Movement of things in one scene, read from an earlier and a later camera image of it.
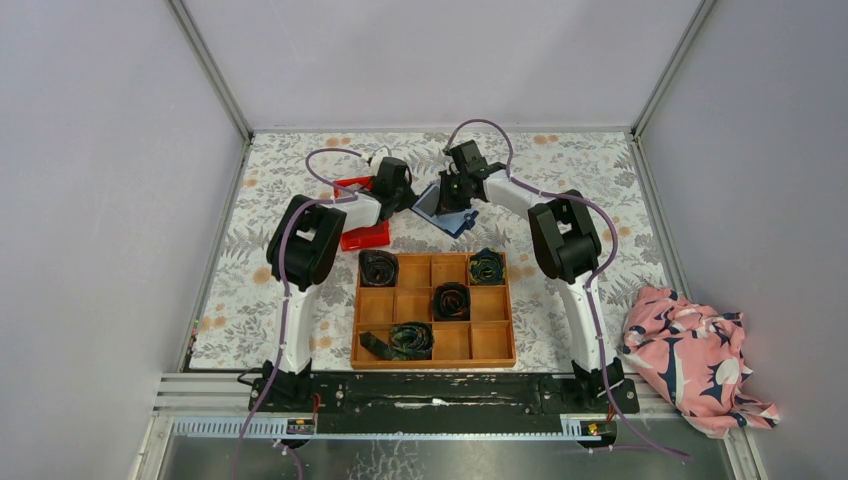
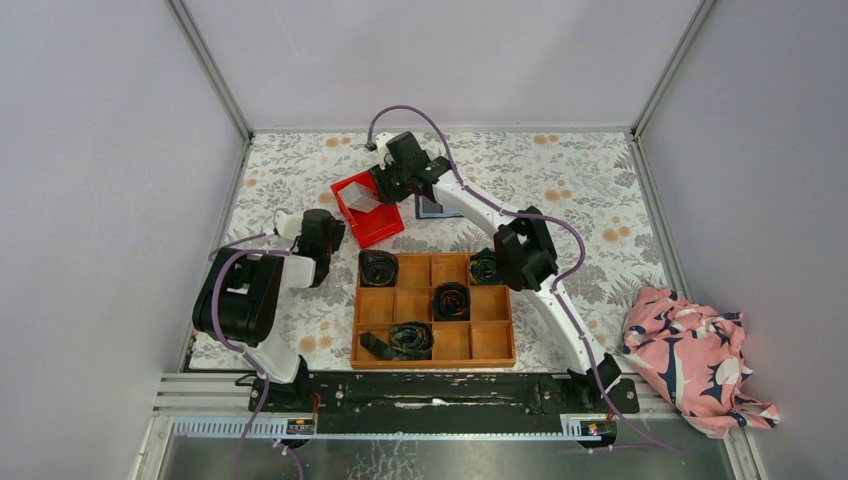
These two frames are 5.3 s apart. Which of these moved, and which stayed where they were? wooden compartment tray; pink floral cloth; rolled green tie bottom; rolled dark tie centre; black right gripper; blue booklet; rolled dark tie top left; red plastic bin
Moved: black right gripper; blue booklet; red plastic bin
Stayed: wooden compartment tray; rolled dark tie top left; rolled green tie bottom; rolled dark tie centre; pink floral cloth
